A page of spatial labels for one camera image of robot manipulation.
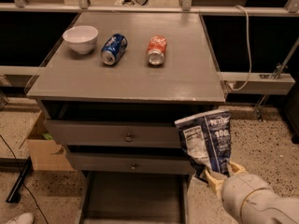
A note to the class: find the grey drawer cabinet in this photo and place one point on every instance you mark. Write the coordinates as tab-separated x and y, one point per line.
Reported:
187	76

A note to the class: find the grey top drawer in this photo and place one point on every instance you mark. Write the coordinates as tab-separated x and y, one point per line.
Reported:
116	124

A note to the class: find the grey metal rail beam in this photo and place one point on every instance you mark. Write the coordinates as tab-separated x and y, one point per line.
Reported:
256	83

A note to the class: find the orange soda can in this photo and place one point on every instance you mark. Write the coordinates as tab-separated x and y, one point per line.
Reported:
156	50

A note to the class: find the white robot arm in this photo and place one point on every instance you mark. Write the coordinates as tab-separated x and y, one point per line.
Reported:
248	199

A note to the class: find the cardboard box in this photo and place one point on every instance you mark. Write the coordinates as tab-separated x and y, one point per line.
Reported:
45	153

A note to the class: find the blue chip bag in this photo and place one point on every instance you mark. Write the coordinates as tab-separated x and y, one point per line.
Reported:
206	140

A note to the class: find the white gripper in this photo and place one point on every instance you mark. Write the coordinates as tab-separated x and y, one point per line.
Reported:
239	192

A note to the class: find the white shoe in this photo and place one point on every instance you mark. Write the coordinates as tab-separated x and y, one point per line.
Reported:
25	218

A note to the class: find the white bowl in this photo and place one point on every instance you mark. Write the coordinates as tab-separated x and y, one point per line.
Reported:
81	39

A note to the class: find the grey middle drawer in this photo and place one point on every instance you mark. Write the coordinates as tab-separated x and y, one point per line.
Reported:
130	159

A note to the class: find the blue soda can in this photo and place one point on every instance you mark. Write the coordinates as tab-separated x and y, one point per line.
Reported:
114	48

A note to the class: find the black bar on floor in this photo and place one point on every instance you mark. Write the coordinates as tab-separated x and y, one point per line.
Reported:
14	195

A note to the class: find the grey bottom drawer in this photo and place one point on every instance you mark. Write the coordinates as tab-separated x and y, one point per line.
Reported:
127	198

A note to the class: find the grey drawer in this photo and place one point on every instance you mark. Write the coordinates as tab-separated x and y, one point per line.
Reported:
127	198
130	159
116	124

